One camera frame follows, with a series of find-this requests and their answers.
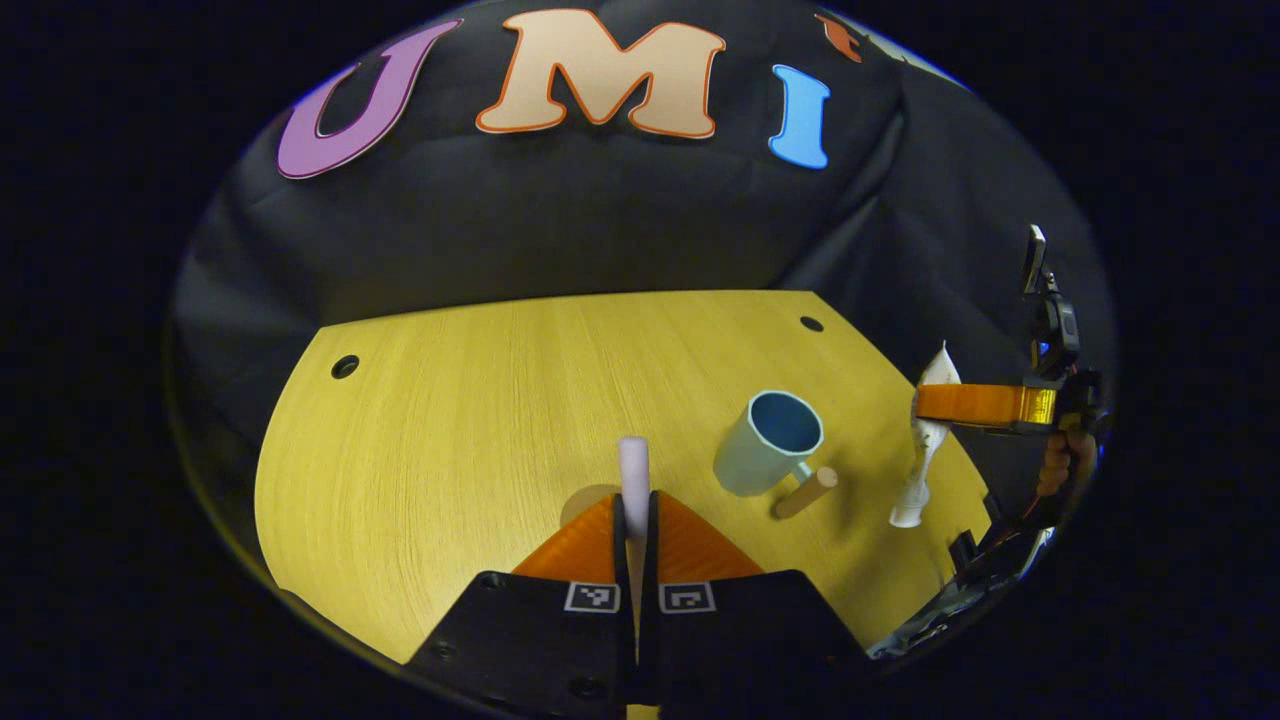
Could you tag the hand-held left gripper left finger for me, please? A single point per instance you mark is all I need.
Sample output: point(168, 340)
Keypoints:
point(540, 640)

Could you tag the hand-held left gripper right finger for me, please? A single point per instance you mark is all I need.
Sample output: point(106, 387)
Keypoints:
point(750, 640)

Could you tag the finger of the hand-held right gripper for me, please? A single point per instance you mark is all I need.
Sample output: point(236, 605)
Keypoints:
point(980, 404)

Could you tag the white toothpaste tube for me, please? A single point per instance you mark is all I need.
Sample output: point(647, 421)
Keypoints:
point(928, 440)

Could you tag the round cork coaster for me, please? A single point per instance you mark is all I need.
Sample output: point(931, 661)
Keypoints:
point(588, 500)

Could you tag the pale pink toothbrush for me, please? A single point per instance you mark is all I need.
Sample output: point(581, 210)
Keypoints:
point(634, 470)

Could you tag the black backdrop cloth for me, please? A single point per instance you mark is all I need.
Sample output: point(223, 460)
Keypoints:
point(560, 220)

